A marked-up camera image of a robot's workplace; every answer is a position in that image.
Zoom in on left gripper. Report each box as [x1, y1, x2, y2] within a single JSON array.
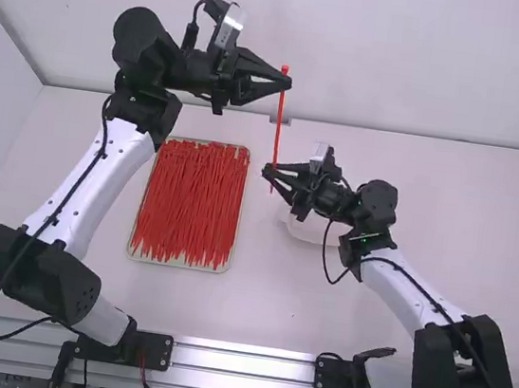
[[170, 39, 298, 124]]

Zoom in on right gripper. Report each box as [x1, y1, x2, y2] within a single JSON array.
[[255, 153, 345, 227]]

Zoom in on orange cable tie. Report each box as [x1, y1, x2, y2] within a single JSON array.
[[263, 63, 294, 197]]

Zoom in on pale tray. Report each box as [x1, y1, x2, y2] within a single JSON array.
[[123, 131, 254, 277]]

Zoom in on silver rails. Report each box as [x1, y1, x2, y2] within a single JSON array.
[[0, 310, 519, 388]]

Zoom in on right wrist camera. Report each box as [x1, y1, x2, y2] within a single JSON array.
[[307, 139, 337, 176]]

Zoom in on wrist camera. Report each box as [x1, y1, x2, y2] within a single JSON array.
[[307, 139, 337, 176], [198, 0, 250, 53]]

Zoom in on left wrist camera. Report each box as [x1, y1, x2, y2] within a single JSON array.
[[198, 0, 250, 53]]

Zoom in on row of orange cable ties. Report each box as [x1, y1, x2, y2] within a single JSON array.
[[128, 133, 253, 274]]

